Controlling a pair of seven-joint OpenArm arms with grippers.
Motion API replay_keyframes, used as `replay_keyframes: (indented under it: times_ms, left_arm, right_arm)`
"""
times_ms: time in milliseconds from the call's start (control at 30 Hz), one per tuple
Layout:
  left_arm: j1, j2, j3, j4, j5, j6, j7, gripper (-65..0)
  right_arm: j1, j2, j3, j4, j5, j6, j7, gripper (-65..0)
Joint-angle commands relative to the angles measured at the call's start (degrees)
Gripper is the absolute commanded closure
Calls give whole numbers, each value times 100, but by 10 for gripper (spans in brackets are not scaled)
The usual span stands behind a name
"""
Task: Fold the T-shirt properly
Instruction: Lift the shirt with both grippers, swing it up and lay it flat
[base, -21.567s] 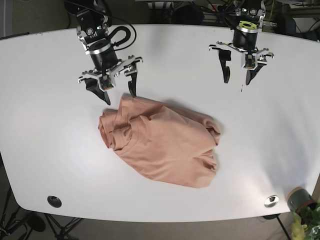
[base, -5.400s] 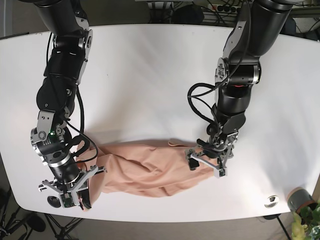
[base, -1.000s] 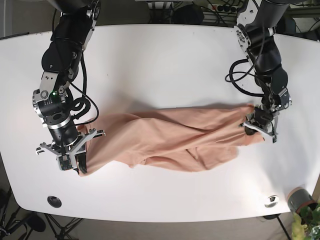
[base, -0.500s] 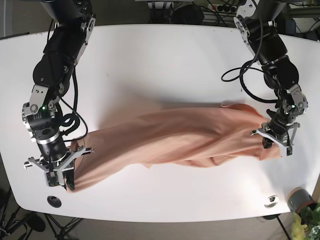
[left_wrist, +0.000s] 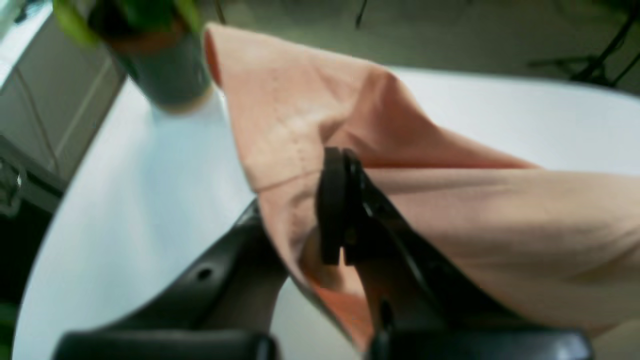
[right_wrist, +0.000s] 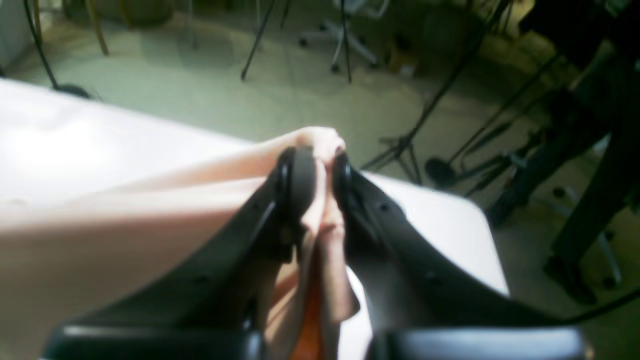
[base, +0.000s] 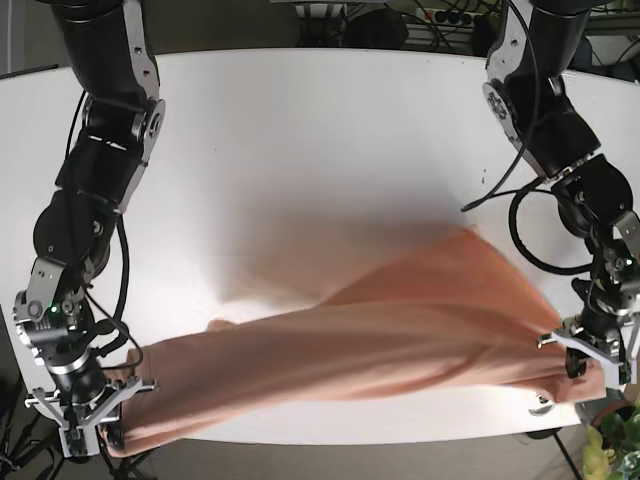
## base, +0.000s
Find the silver table grommet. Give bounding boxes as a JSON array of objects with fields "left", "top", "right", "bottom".
[{"left": 528, "top": 394, "right": 555, "bottom": 417}]

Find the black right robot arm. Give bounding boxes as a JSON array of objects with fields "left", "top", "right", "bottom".
[{"left": 13, "top": 1, "right": 166, "bottom": 458}]

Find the grey plant pot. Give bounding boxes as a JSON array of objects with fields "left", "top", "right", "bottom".
[{"left": 589, "top": 388, "right": 632, "bottom": 427}]

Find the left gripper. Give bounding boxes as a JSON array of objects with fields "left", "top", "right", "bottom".
[{"left": 538, "top": 255, "right": 639, "bottom": 389}]

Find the peach T-shirt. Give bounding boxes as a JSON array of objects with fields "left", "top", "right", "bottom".
[{"left": 108, "top": 229, "right": 605, "bottom": 457}]

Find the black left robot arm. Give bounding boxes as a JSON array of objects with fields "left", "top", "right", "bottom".
[{"left": 483, "top": 1, "right": 639, "bottom": 389}]

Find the green potted plant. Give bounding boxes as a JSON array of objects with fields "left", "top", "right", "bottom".
[{"left": 582, "top": 406, "right": 639, "bottom": 480}]

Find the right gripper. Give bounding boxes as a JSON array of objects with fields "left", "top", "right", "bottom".
[{"left": 15, "top": 300, "right": 158, "bottom": 459}]

